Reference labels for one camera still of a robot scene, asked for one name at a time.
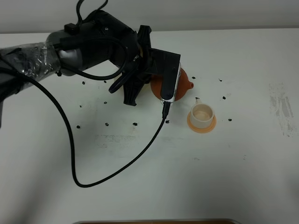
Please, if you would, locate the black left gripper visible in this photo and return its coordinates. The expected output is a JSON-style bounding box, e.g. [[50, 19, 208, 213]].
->
[[79, 10, 180, 106]]

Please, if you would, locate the brown clay teapot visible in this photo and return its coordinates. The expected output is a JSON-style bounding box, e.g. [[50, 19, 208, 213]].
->
[[150, 68, 194, 101]]

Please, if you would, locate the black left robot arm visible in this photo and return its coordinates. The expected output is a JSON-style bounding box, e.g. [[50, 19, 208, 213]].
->
[[0, 10, 181, 106]]

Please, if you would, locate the white teacup front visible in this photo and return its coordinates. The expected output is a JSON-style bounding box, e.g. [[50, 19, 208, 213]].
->
[[189, 97, 215, 129]]

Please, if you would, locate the orange coaster front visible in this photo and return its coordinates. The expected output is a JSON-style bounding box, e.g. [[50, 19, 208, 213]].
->
[[187, 113, 217, 133]]

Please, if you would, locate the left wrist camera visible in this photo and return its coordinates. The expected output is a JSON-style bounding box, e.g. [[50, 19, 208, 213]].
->
[[160, 62, 181, 103]]

